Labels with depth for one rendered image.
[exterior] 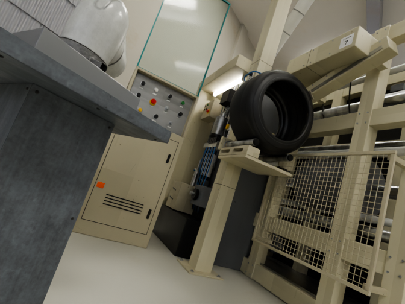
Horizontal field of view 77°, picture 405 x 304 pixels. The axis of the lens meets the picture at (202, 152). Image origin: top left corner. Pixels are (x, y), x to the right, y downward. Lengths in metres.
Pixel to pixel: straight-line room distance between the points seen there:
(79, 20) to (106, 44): 0.09
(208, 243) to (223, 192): 0.37
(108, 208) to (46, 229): 1.16
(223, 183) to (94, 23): 1.34
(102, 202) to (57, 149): 1.21
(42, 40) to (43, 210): 0.43
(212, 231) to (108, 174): 0.84
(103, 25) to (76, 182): 0.48
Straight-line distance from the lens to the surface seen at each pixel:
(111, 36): 0.92
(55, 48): 0.74
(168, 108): 2.09
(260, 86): 1.63
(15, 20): 3.70
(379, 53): 1.97
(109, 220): 1.98
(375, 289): 1.56
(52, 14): 3.87
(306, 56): 2.21
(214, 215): 1.86
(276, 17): 2.45
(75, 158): 0.81
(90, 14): 0.92
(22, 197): 0.78
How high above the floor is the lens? 0.47
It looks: 10 degrees up
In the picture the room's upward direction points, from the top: 18 degrees clockwise
